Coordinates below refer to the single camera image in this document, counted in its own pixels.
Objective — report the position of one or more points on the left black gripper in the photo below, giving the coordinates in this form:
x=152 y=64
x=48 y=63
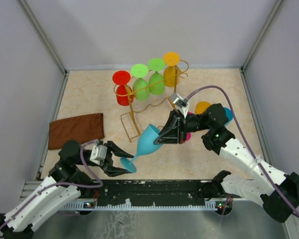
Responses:
x=107 y=166

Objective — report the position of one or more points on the magenta wine glass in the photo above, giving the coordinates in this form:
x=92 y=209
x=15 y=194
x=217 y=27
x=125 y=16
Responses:
x=188 y=135

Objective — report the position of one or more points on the red wine glass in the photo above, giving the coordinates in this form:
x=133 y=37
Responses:
x=121 y=78

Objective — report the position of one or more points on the orange wine glass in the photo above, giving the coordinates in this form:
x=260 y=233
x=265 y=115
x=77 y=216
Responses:
x=170 y=74
x=201 y=107

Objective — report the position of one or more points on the light blue wine glass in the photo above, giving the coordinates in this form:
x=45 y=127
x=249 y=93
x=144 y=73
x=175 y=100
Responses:
x=145 y=146

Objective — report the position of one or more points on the green wine glass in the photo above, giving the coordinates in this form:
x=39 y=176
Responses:
x=139 y=71
x=157 y=86

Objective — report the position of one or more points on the right green wine glass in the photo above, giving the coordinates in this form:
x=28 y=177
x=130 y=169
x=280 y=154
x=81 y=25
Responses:
x=157 y=86

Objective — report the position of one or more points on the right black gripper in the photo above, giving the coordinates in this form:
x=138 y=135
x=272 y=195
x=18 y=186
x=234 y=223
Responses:
x=175 y=130

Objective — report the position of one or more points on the gold wire glass rack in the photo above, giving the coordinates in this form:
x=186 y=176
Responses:
x=128 y=124

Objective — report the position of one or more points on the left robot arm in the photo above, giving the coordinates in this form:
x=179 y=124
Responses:
x=65 y=182

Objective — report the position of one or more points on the brown folded cloth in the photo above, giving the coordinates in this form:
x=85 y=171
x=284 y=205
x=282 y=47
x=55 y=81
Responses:
x=82 y=128

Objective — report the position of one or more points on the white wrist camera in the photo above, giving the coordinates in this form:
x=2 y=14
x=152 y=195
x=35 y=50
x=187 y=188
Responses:
x=180 y=103
x=98 y=154

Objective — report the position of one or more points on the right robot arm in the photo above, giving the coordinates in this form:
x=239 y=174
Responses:
x=274 y=190

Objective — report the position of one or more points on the left green wine glass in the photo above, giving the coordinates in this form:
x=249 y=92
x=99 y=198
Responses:
x=139 y=71

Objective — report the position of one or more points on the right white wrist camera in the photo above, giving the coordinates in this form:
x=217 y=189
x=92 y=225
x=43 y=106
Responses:
x=180 y=103

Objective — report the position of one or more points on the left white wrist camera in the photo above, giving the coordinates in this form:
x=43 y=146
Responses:
x=98 y=154

